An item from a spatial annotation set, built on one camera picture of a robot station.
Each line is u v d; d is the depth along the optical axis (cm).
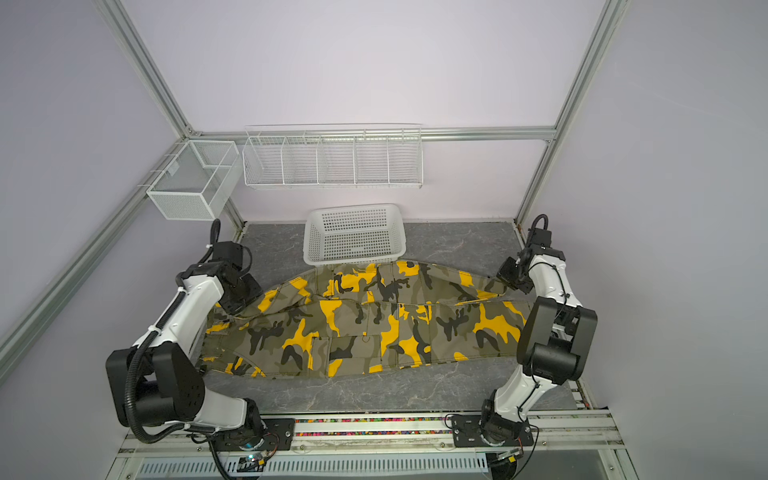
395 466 158
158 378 42
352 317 92
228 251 68
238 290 71
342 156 100
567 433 75
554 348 48
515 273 81
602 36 73
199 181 99
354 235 116
